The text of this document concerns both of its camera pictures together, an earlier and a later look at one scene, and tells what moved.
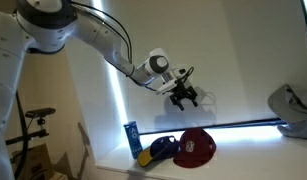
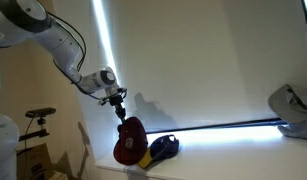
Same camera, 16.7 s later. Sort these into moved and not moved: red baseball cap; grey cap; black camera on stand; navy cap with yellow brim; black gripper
Moved: black gripper; red baseball cap
Not moved: black camera on stand; grey cap; navy cap with yellow brim
